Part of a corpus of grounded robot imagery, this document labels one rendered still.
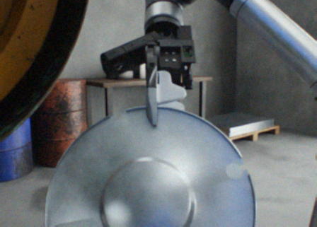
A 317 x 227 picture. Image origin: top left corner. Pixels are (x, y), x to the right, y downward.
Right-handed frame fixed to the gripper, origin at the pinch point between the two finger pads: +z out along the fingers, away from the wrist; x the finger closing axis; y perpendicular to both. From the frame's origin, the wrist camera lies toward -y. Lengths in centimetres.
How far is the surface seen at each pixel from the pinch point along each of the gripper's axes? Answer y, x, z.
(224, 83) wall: 109, 377, -320
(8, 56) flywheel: -27.1, 0.6, -14.4
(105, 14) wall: -70, 206, -293
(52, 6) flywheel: -20.2, -2.7, -25.3
